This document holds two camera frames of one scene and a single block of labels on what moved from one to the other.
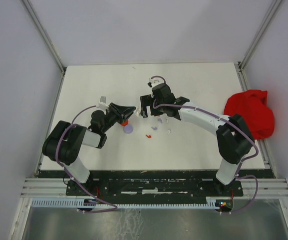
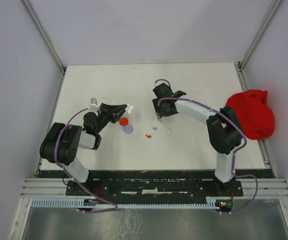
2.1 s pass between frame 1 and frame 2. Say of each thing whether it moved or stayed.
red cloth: stayed
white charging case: moved
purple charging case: stayed
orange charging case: stayed
